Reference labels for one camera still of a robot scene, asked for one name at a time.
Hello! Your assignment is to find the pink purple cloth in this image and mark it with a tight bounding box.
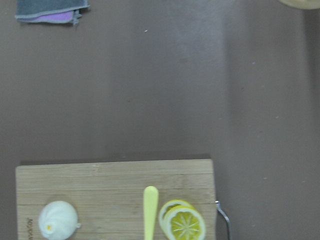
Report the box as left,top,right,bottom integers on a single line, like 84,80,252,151
31,9,82,24

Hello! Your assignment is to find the wooden mug tree stand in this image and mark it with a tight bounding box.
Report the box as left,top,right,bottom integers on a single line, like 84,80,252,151
277,0,320,10

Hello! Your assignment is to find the grey folded cloth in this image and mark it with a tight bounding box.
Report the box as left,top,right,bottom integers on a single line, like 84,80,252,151
15,0,90,23

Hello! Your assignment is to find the lower stacked lemon slice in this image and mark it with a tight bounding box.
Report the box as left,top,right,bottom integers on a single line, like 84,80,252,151
158,199,194,226

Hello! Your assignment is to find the bamboo cutting board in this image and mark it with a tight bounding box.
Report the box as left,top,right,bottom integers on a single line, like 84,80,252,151
15,159,226,240

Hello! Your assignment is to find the yellow plastic knife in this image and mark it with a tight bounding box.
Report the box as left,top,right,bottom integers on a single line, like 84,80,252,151
143,186,159,240

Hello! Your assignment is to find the white steamed bun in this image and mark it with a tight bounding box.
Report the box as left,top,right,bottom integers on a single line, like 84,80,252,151
38,200,82,240

